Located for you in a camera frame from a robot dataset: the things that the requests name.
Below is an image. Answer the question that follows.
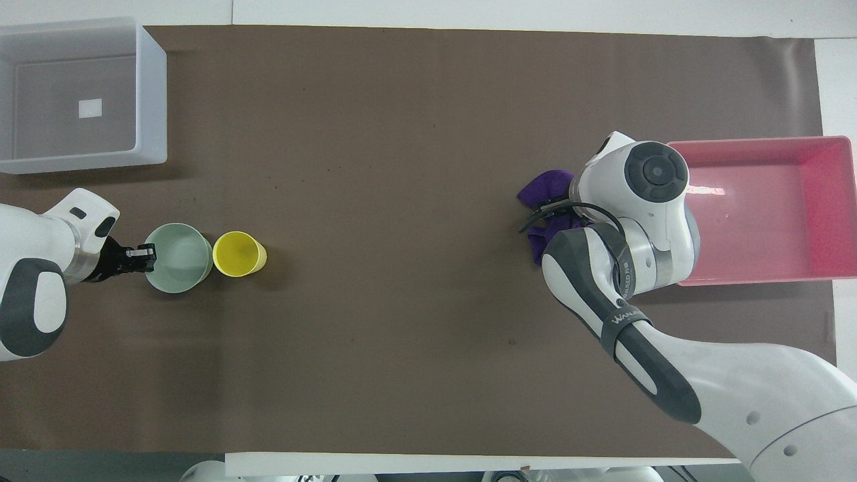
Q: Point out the purple cloth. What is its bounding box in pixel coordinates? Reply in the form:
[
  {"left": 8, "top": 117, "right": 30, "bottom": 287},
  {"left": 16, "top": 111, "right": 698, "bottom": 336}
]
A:
[{"left": 517, "top": 169, "right": 591, "bottom": 267}]

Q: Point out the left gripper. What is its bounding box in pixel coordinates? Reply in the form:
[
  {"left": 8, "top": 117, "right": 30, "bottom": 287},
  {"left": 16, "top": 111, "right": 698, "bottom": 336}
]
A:
[{"left": 84, "top": 236, "right": 137, "bottom": 284}]

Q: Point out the pink plastic bin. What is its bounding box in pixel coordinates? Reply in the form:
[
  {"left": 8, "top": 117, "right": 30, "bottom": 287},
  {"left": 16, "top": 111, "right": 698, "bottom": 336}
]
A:
[{"left": 666, "top": 135, "right": 857, "bottom": 288}]

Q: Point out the pale green cup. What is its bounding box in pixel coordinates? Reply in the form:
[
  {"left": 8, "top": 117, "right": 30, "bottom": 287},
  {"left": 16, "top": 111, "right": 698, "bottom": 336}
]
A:
[{"left": 143, "top": 223, "right": 214, "bottom": 295}]

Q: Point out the translucent white plastic box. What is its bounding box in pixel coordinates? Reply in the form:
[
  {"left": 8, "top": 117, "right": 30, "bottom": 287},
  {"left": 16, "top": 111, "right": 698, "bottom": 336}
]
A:
[{"left": 0, "top": 17, "right": 168, "bottom": 175}]

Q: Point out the black cable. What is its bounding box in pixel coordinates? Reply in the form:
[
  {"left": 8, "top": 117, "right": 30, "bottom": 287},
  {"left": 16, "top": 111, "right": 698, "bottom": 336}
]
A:
[{"left": 518, "top": 199, "right": 629, "bottom": 236}]

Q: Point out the yellow cup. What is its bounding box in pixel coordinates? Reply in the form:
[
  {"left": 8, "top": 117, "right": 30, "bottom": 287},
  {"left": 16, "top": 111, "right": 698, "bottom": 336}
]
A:
[{"left": 212, "top": 231, "right": 268, "bottom": 278}]

